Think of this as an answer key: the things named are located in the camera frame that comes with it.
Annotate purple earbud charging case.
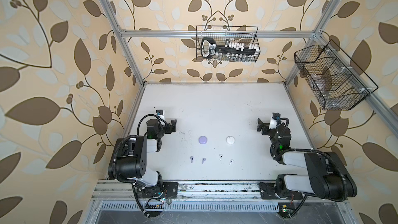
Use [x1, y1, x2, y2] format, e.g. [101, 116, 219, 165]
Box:
[199, 136, 208, 145]

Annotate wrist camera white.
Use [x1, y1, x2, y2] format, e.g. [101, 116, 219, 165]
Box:
[269, 113, 282, 129]
[156, 110, 165, 120]

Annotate aluminium frame back bar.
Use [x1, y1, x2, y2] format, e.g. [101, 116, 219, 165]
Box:
[119, 29, 316, 38]

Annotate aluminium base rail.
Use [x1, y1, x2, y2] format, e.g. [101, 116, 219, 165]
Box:
[91, 179, 349, 213]

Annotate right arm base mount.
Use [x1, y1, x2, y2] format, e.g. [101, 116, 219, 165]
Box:
[258, 180, 307, 219]

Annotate black wire basket back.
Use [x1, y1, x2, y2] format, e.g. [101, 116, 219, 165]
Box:
[195, 25, 261, 63]

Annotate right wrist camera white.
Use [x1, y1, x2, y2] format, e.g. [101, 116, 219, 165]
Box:
[269, 113, 282, 129]

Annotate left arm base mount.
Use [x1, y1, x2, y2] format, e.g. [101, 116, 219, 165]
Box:
[132, 181, 179, 218]

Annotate black tool with white parts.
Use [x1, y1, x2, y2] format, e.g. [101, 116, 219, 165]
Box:
[200, 37, 261, 58]

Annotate black wire basket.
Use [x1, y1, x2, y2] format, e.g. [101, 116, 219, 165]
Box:
[294, 39, 379, 111]
[195, 25, 261, 63]

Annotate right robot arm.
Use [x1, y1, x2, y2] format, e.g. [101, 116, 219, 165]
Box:
[257, 113, 358, 202]

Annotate black wire basket right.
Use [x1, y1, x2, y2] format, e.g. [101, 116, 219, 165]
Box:
[294, 39, 379, 111]

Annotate white earbud charging case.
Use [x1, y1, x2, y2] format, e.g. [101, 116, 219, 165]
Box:
[226, 136, 236, 145]

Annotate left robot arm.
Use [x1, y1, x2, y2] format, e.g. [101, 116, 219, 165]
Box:
[108, 110, 177, 191]

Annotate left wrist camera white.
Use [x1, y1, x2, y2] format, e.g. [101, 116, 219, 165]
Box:
[156, 110, 165, 120]

